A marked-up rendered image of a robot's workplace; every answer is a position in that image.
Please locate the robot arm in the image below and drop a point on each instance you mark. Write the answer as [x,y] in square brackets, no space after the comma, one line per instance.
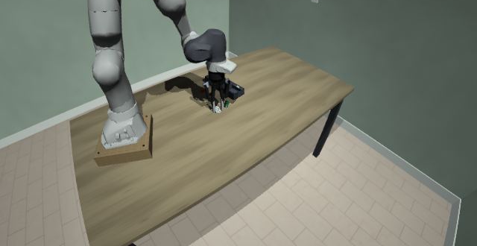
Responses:
[125,120]

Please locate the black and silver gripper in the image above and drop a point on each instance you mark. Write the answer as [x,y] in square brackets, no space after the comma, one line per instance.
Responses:
[217,76]

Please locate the dark grey rack of three bins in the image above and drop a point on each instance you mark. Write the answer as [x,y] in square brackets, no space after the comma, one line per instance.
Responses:
[234,89]

